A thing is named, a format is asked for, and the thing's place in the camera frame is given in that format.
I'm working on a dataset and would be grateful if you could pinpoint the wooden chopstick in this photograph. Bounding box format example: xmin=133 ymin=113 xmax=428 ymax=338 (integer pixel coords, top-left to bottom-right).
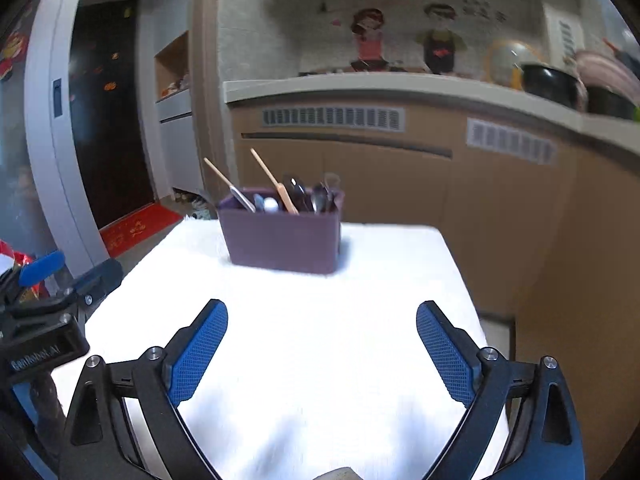
xmin=203 ymin=157 xmax=257 ymax=214

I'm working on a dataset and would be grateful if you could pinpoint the metal spoon white ball end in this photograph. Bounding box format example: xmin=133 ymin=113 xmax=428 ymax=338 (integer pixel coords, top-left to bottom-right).
xmin=253 ymin=194 xmax=280 ymax=214

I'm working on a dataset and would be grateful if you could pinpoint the light wooden handled utensil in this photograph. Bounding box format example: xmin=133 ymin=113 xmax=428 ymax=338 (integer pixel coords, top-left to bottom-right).
xmin=250 ymin=148 xmax=299 ymax=214

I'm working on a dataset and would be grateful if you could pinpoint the dark long-handled spoon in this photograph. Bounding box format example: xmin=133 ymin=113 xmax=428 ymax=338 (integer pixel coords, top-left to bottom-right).
xmin=282 ymin=174 xmax=309 ymax=212

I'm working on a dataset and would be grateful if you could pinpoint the metal shovel-shaped spoon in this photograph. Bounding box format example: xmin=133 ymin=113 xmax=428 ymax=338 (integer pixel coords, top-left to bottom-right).
xmin=323 ymin=172 xmax=341 ymax=212

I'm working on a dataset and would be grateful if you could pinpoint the small metal spoon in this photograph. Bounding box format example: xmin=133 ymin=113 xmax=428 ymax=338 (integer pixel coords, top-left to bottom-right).
xmin=310 ymin=183 xmax=330 ymax=214

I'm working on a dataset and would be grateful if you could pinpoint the wooden kitchen counter cabinet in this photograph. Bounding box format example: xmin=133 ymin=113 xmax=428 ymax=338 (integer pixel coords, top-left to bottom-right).
xmin=222 ymin=74 xmax=639 ymax=479

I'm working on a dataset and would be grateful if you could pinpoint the red door mat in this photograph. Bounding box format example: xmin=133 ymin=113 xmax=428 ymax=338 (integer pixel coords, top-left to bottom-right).
xmin=100 ymin=203 xmax=182 ymax=258

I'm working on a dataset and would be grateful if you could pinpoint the white textured table cloth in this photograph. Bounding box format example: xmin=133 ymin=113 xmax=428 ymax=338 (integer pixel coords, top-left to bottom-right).
xmin=86 ymin=219 xmax=486 ymax=479

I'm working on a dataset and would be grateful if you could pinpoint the purple plastic utensil caddy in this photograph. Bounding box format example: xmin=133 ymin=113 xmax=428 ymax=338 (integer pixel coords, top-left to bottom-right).
xmin=216 ymin=191 xmax=345 ymax=274

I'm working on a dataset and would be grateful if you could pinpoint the black entrance door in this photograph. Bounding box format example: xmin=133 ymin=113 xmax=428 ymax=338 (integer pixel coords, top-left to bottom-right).
xmin=68 ymin=0 xmax=154 ymax=229

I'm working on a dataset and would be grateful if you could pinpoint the grey vent grille right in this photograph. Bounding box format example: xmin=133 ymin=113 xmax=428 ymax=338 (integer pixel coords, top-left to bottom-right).
xmin=466 ymin=118 xmax=558 ymax=165

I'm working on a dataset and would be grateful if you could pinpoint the grey vent grille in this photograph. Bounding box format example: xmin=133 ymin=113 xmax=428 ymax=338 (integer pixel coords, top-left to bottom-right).
xmin=466 ymin=118 xmax=558 ymax=165
xmin=260 ymin=105 xmax=406 ymax=132

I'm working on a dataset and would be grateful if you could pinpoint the grey vent grille left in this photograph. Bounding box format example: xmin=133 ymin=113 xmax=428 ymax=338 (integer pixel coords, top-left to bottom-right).
xmin=260 ymin=105 xmax=406 ymax=132

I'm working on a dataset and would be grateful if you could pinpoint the black wok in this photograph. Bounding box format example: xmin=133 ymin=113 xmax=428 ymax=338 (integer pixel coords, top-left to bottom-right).
xmin=520 ymin=63 xmax=584 ymax=110

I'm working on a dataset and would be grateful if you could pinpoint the cartoon boy wall sticker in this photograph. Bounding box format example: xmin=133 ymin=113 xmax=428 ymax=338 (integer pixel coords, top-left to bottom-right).
xmin=416 ymin=2 xmax=466 ymax=75

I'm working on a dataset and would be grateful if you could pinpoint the cartoon girl wall sticker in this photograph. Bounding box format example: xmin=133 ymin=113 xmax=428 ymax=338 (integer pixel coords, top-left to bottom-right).
xmin=350 ymin=8 xmax=388 ymax=72

